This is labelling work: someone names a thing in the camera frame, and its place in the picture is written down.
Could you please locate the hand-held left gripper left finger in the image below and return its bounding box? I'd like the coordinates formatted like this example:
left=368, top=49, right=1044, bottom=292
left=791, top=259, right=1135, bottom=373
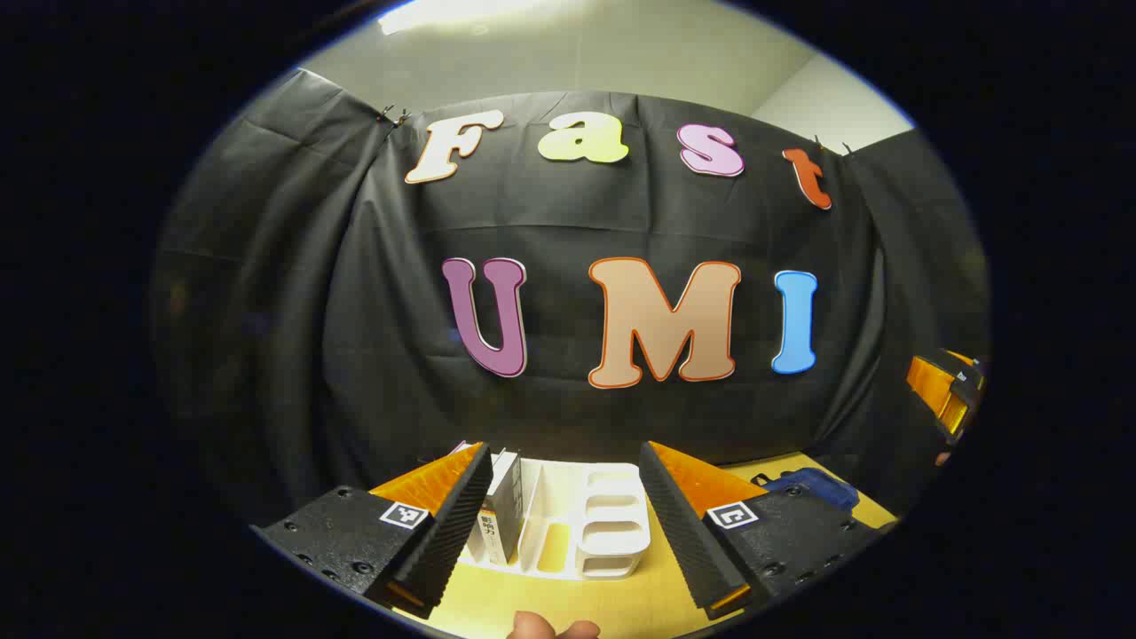
left=251, top=441, right=494, bottom=620

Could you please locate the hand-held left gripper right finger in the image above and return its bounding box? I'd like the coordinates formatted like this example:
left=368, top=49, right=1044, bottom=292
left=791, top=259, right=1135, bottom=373
left=639, top=441, right=888, bottom=620

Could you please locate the dark cover book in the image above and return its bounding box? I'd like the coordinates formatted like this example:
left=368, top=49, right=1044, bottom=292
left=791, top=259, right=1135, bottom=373
left=477, top=450, right=525, bottom=566

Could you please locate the white plastic bookshelf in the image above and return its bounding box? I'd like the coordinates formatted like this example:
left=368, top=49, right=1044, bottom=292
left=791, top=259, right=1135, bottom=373
left=457, top=453, right=653, bottom=582

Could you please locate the blue fabric schoolbag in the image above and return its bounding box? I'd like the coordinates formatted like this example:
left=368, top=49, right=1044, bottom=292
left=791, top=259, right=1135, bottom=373
left=753, top=468, right=860, bottom=513

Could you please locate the black backdrop cloth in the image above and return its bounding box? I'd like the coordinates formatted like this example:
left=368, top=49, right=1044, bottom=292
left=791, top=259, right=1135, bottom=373
left=151, top=67, right=990, bottom=525

